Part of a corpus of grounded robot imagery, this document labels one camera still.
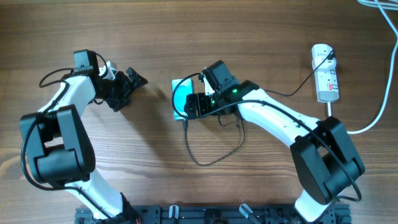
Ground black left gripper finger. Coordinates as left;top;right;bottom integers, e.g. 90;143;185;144
126;67;148;90
107;93;131;112

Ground black usb charging cable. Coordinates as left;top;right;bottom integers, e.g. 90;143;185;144
182;50;336;167

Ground smartphone with teal screen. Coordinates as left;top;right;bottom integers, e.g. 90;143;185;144
171;78;193;121

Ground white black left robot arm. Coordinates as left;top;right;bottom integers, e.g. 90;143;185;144
20;49;148;223

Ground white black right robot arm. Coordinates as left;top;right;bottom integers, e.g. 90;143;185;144
183;60;365;223

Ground white usb charger plug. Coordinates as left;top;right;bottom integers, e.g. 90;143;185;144
312;55;336;72

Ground white power strip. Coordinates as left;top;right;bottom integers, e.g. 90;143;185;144
312;44;340;103

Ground black mounting rail base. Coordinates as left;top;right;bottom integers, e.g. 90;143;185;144
74;204;352;224

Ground white power strip cord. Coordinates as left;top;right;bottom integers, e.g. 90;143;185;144
326;0;398;136

